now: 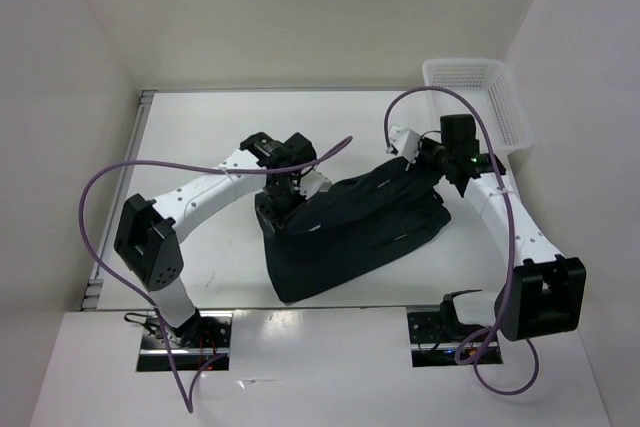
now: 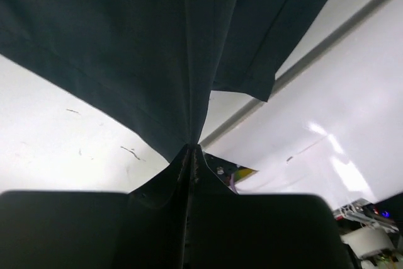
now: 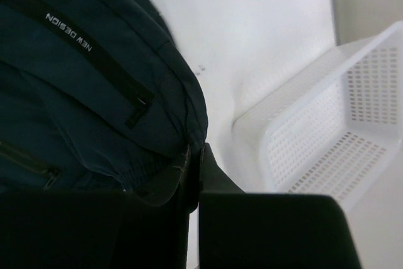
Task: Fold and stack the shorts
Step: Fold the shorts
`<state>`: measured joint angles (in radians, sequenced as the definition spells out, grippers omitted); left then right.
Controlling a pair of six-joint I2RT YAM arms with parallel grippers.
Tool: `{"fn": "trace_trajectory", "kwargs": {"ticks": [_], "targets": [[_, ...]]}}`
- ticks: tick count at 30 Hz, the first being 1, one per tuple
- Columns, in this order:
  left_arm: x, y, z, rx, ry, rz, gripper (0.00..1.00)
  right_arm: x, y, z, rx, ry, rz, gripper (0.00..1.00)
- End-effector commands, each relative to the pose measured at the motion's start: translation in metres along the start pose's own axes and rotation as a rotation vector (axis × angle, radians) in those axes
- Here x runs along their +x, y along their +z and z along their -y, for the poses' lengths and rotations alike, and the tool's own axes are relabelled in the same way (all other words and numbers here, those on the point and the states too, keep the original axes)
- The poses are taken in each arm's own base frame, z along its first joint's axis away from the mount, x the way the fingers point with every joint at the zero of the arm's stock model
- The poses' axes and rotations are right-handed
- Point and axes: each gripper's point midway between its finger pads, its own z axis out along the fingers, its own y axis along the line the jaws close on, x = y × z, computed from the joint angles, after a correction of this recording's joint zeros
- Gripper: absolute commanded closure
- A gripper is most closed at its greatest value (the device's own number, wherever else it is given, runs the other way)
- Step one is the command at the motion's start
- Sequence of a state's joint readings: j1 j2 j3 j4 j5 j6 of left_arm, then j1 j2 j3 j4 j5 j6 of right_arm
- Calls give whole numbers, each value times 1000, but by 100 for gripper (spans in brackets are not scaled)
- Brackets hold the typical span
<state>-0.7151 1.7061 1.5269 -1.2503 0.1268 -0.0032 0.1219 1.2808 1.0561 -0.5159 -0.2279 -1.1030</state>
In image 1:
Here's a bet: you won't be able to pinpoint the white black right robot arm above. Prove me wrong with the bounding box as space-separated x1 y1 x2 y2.
419 114 586 341

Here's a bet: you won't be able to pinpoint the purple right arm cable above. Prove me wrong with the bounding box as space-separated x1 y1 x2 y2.
383 86 540 392

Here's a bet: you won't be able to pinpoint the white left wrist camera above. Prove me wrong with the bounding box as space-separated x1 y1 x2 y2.
295 170 332 199

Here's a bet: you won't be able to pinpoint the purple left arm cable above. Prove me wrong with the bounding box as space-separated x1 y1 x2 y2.
79 135 354 413

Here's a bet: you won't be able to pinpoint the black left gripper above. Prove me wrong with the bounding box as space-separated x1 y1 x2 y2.
257 179 312 239

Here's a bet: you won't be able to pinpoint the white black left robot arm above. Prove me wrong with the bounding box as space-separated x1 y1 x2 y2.
114 132 331 347

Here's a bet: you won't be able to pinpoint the white plastic mesh basket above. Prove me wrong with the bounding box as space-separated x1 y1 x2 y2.
422 58 534 155

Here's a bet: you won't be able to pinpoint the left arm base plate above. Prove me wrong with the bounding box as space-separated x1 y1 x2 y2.
124 311 233 373

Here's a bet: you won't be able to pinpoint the dark navy shorts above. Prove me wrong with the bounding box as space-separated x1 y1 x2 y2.
262 158 451 304

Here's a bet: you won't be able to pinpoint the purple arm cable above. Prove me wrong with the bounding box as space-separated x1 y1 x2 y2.
79 135 354 413
383 86 540 392

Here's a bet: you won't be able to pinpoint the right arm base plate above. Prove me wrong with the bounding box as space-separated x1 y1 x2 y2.
407 302 483 368

